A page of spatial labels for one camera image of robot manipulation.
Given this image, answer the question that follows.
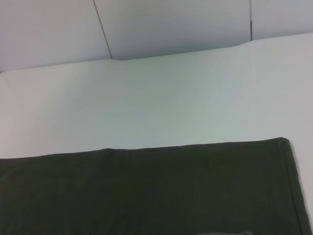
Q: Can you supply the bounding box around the dark green t-shirt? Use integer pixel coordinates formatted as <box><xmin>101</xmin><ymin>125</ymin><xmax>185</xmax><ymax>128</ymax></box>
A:
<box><xmin>0</xmin><ymin>137</ymin><xmax>305</xmax><ymax>235</ymax></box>

